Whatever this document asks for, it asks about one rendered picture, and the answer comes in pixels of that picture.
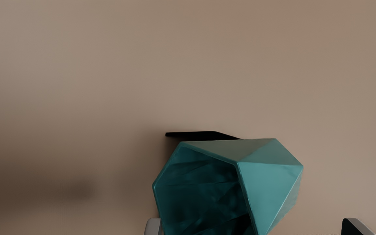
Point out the teal faceted mug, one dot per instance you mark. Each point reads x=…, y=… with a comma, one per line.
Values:
x=266, y=182

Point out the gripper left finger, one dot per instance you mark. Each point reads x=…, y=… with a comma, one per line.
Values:
x=152, y=227

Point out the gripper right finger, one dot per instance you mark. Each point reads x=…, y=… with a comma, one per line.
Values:
x=354, y=227

